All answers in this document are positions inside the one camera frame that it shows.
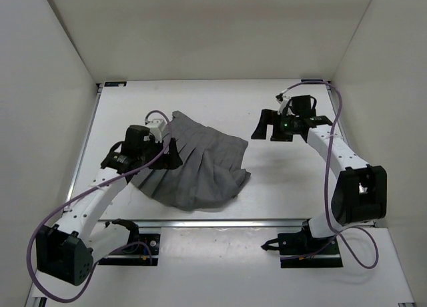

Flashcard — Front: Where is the left blue table label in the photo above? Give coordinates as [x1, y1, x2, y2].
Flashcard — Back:
[103, 81, 127, 87]

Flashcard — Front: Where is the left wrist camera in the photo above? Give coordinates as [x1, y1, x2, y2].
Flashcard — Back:
[145, 119, 166, 143]

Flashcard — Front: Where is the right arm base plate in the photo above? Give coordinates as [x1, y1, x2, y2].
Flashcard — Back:
[261, 230, 343, 269]

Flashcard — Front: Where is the aluminium table front rail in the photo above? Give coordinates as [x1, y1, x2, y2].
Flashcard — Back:
[96, 219, 308, 229]

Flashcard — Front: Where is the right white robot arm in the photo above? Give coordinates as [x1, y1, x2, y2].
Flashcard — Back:
[251, 94, 387, 254]

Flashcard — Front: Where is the right blue table label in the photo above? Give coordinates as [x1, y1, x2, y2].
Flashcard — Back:
[301, 79, 324, 85]

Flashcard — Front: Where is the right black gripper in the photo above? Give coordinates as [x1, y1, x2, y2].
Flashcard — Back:
[251, 110, 298, 143]

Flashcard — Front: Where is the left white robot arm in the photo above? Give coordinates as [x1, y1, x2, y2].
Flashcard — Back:
[35, 119, 182, 286]

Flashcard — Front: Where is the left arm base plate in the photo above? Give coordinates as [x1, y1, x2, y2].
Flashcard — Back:
[99, 233, 161, 267]

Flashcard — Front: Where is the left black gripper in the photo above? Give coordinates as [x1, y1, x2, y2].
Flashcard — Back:
[141, 135, 183, 168]

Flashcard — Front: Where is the blue table label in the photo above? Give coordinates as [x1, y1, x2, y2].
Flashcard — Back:
[103, 81, 127, 87]
[301, 79, 324, 85]

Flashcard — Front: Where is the grey pleated skirt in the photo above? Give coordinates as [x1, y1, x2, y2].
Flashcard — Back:
[131, 111, 250, 212]

